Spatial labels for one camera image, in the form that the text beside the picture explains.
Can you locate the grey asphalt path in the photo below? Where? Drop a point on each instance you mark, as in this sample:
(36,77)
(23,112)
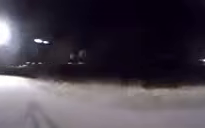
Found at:
(90,106)

